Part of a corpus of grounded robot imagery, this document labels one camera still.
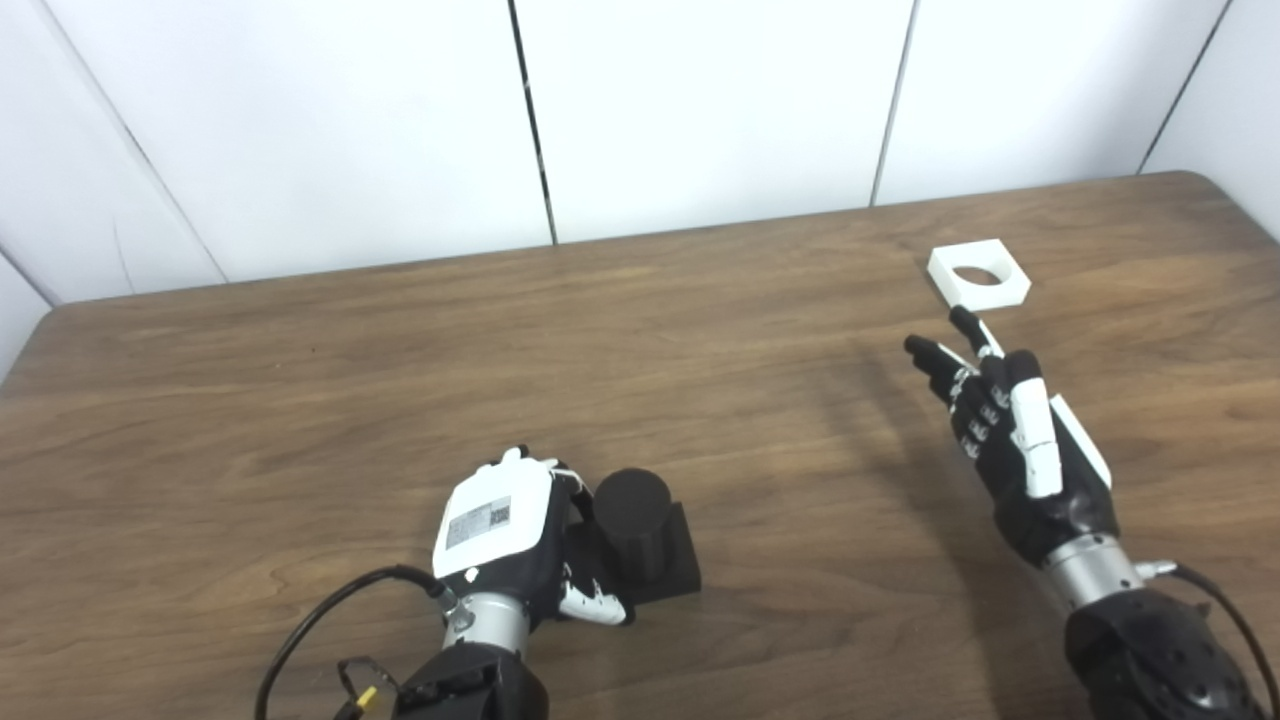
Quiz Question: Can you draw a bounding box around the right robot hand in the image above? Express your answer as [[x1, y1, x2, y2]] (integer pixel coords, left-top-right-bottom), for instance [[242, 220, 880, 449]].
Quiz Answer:
[[904, 305, 1121, 569]]

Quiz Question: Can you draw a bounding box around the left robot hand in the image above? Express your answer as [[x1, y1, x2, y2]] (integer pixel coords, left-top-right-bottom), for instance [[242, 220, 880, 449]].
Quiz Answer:
[[431, 446, 637, 629]]

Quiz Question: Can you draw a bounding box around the black peg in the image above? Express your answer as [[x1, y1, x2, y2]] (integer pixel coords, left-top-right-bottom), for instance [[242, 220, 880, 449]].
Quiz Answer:
[[565, 468, 703, 606]]

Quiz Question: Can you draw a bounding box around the white square piece with hole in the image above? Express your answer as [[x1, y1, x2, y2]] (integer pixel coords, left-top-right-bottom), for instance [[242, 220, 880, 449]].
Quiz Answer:
[[927, 239, 1032, 307]]

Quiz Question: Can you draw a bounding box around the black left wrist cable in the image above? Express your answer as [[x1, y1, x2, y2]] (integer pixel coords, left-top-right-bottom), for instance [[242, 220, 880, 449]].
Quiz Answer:
[[254, 565, 463, 720]]

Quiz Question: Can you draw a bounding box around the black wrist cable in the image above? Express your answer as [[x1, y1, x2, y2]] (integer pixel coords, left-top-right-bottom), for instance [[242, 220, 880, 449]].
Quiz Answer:
[[254, 565, 463, 720], [1135, 560, 1280, 701]]

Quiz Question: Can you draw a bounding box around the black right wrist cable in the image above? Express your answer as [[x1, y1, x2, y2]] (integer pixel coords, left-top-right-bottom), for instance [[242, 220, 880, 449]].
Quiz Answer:
[[1135, 560, 1280, 701]]

